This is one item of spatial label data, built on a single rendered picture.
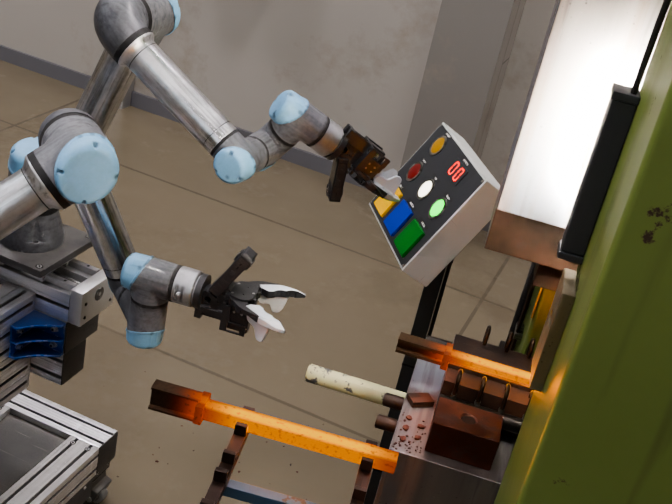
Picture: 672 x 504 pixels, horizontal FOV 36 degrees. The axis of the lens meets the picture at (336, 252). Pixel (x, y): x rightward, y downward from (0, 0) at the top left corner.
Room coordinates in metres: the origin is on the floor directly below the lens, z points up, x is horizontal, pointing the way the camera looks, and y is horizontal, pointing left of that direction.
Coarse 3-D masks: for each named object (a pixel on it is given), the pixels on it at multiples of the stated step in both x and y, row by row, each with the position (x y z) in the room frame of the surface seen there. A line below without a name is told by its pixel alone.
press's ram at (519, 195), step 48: (576, 0) 1.54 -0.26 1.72; (624, 0) 1.53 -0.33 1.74; (576, 48) 1.53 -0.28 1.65; (624, 48) 1.52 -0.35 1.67; (528, 96) 1.69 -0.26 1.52; (576, 96) 1.53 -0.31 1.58; (528, 144) 1.54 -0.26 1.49; (576, 144) 1.53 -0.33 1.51; (528, 192) 1.53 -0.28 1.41; (576, 192) 1.52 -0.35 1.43
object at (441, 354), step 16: (400, 336) 1.67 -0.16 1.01; (416, 336) 1.69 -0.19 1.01; (400, 352) 1.66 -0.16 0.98; (416, 352) 1.67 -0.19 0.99; (432, 352) 1.66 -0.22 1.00; (448, 352) 1.65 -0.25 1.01; (480, 368) 1.64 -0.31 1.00; (496, 368) 1.64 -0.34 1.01; (512, 368) 1.66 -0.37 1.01; (528, 384) 1.63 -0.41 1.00
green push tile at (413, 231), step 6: (414, 222) 2.14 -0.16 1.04; (408, 228) 2.14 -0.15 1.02; (414, 228) 2.12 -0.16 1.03; (420, 228) 2.11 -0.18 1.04; (402, 234) 2.14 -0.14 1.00; (408, 234) 2.12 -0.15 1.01; (414, 234) 2.11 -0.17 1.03; (420, 234) 2.09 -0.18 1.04; (396, 240) 2.14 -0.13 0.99; (402, 240) 2.12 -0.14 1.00; (408, 240) 2.10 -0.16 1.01; (414, 240) 2.09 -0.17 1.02; (396, 246) 2.12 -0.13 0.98; (402, 246) 2.10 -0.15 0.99; (408, 246) 2.09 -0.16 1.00; (402, 252) 2.08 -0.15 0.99
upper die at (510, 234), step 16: (496, 208) 1.59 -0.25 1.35; (496, 224) 1.59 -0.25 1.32; (512, 224) 1.58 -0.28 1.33; (528, 224) 1.58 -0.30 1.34; (544, 224) 1.58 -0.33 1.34; (496, 240) 1.59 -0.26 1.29; (512, 240) 1.58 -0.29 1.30; (528, 240) 1.58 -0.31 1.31; (544, 240) 1.58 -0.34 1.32; (528, 256) 1.58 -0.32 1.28; (544, 256) 1.57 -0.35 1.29
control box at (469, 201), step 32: (448, 128) 2.37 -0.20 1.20; (416, 160) 2.36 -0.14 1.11; (448, 160) 2.26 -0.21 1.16; (480, 160) 2.30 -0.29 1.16; (416, 192) 2.25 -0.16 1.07; (448, 192) 2.15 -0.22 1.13; (480, 192) 2.09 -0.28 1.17; (384, 224) 2.24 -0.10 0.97; (448, 224) 2.07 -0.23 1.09; (480, 224) 2.09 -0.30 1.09; (416, 256) 2.05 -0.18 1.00; (448, 256) 2.08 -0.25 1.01
